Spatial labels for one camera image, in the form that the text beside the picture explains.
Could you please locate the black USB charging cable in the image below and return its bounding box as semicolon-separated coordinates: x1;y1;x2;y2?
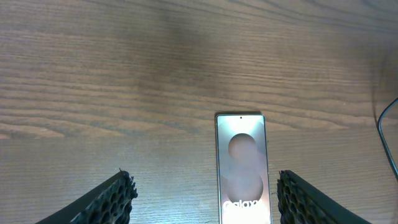
376;98;398;183

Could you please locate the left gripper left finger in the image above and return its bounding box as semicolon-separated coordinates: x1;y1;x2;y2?
37;170;138;224

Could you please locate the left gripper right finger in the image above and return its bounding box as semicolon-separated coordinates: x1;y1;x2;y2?
277;170;369;224

